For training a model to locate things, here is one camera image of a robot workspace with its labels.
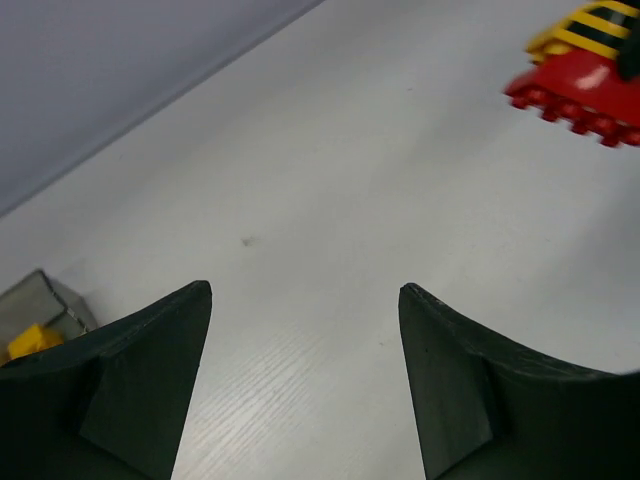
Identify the grey plastic container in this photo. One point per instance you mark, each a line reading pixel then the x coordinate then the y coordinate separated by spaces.
pixel 40 299

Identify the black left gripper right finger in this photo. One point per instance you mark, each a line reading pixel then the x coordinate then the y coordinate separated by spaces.
pixel 487 407

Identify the yellow long lego brick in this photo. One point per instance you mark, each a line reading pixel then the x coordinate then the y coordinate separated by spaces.
pixel 34 339

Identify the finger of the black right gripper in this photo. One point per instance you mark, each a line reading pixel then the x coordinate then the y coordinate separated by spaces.
pixel 628 60

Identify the yellow striped curved lego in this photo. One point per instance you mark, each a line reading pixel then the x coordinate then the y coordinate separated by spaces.
pixel 599 27

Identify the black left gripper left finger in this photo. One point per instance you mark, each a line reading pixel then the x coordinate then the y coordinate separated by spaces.
pixel 111 404

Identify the red curved lego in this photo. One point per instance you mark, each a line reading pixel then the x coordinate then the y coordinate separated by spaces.
pixel 585 90

